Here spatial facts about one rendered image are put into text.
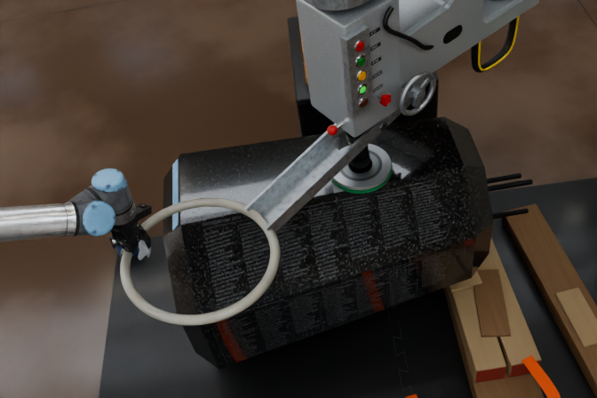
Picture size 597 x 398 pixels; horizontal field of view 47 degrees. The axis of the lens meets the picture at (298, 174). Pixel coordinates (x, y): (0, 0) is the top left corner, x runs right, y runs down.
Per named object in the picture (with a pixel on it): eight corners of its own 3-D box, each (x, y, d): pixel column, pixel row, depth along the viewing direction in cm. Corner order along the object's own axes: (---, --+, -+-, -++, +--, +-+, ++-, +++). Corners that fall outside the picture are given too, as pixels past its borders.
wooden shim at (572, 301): (554, 294, 285) (555, 292, 284) (577, 289, 285) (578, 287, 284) (583, 348, 268) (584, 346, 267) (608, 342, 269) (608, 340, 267)
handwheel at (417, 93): (415, 87, 223) (415, 51, 212) (438, 102, 217) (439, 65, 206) (380, 110, 218) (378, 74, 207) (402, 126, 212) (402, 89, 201)
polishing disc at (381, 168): (385, 140, 249) (385, 139, 248) (396, 184, 234) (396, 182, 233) (326, 150, 249) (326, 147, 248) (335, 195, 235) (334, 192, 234)
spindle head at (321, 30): (392, 60, 238) (388, -59, 205) (438, 90, 225) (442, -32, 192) (310, 112, 226) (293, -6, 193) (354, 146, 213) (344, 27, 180)
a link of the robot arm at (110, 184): (82, 179, 197) (110, 159, 201) (94, 208, 205) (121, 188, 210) (101, 194, 192) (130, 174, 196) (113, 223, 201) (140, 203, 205)
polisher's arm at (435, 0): (492, 7, 257) (505, -123, 221) (543, 32, 244) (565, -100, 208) (342, 103, 232) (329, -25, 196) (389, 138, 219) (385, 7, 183)
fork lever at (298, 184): (390, 71, 239) (387, 62, 235) (431, 97, 227) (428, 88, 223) (243, 208, 229) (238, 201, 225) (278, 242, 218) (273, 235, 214)
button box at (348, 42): (368, 101, 206) (362, 22, 185) (374, 106, 204) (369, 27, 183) (347, 115, 203) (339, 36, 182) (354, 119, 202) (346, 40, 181)
